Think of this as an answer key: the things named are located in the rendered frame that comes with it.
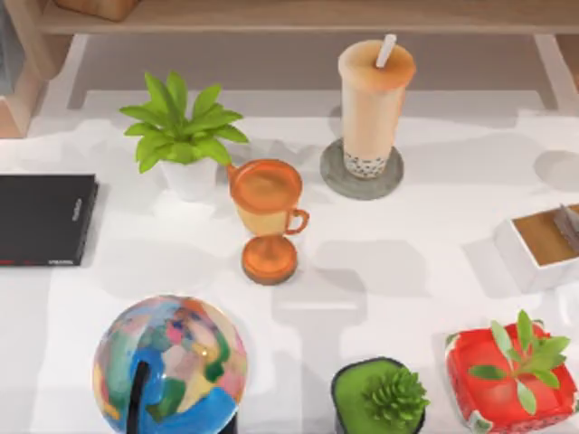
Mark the orange trophy cup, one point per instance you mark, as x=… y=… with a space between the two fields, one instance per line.
x=267 y=203

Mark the colourful globe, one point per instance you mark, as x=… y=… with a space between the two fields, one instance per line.
x=169 y=361

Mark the green plant in white pot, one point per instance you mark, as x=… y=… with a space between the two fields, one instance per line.
x=183 y=135

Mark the black book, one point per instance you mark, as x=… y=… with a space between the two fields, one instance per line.
x=43 y=217

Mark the milk tea cup with straw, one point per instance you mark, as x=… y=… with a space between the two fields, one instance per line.
x=371 y=99

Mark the grey round coaster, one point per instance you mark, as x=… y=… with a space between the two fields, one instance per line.
x=332 y=174

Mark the plant in red square pot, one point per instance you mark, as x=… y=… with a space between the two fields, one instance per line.
x=506 y=380

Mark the white square pot with soil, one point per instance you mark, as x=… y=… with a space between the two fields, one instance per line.
x=540 y=248

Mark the green succulent in black pot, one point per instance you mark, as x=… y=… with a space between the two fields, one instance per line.
x=380 y=398

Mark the wooden open shelf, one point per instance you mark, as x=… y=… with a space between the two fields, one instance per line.
x=271 y=18

